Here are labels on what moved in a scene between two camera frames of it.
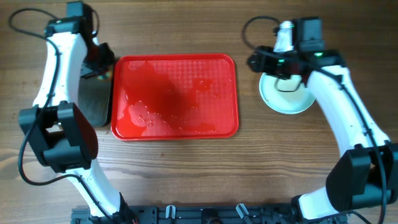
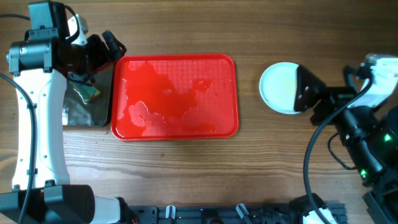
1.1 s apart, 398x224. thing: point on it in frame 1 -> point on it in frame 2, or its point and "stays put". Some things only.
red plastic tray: (174, 96) stays put
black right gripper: (265, 56) -> (332, 98)
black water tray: (94, 99) stays put
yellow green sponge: (107, 76) -> (87, 91)
